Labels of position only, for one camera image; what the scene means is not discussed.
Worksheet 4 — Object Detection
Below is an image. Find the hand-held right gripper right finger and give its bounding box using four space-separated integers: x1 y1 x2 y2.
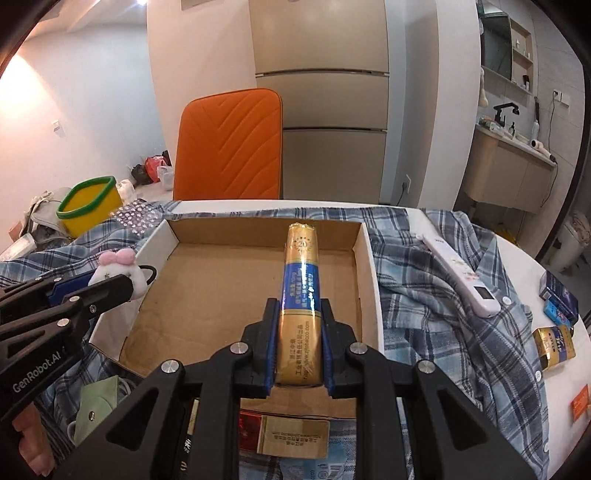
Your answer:
320 298 539 480

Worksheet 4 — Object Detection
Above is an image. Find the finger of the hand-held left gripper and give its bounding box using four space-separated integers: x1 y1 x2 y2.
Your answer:
0 272 96 312
0 274 137 366

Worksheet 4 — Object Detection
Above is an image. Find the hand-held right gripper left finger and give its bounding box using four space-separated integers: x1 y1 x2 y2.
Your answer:
53 298 282 480

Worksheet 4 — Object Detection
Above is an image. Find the white plush toy pink bow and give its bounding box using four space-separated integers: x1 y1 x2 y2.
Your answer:
88 248 158 302

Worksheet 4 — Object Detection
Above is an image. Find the green pouch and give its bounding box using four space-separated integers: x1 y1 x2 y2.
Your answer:
74 375 123 446

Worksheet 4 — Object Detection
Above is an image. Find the gold blue cigarette carton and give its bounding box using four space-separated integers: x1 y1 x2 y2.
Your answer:
276 222 324 387

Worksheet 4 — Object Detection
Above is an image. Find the red gold cigarette pack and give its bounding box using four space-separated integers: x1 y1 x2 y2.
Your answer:
239 412 331 459

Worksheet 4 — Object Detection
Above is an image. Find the cardboard box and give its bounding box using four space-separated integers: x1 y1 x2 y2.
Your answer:
90 217 384 418

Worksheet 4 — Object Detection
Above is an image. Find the person's left hand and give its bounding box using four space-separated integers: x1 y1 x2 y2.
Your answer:
11 405 59 477

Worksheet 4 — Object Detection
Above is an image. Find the dotted sequin pouch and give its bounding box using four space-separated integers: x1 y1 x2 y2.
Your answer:
111 200 163 238

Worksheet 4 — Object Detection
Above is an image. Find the yellow bin green rim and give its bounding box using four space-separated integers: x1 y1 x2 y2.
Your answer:
56 176 123 236

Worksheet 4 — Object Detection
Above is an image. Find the blue plaid shirt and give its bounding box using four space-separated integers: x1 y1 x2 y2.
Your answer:
0 200 550 480

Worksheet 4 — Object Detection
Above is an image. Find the red plastic bag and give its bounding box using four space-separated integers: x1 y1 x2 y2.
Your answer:
145 156 168 184

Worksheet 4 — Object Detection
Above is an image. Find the white remote control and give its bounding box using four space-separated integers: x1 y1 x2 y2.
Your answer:
416 233 502 318

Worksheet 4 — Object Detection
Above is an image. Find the orange chair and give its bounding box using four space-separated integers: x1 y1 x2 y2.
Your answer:
172 88 284 201

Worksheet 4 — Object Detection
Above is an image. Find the light blue small pack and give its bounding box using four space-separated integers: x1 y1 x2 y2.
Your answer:
544 300 578 326

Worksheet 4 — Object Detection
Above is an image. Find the dark blue small box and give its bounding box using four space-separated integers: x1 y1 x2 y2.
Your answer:
539 270 579 315

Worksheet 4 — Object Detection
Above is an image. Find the beige refrigerator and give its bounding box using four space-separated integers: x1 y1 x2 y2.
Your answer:
249 0 391 201

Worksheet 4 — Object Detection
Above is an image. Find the beige vanity cabinet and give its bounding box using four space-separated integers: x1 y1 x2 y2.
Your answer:
462 124 558 214

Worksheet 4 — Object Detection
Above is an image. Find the orange flat card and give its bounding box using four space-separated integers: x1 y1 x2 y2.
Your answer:
570 383 591 423

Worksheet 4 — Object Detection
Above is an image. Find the white hair dryer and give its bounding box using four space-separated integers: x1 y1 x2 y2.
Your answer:
529 138 558 165

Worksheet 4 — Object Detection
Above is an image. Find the black faucet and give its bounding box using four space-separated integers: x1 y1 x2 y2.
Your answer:
493 104 520 130

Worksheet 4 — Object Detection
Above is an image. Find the mirror cabinet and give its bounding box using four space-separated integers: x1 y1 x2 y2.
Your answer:
480 11 536 95

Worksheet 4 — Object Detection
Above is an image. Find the white charging cable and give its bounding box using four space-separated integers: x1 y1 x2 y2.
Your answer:
67 376 140 445

